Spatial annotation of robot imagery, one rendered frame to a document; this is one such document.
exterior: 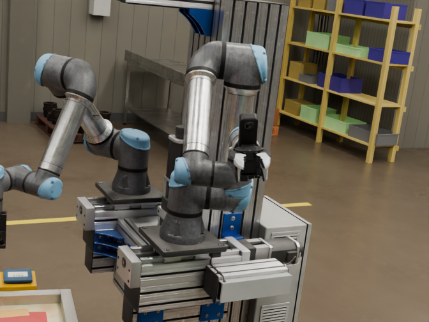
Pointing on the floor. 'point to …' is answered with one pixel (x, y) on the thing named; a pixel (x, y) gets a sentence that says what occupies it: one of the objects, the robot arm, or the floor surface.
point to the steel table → (170, 71)
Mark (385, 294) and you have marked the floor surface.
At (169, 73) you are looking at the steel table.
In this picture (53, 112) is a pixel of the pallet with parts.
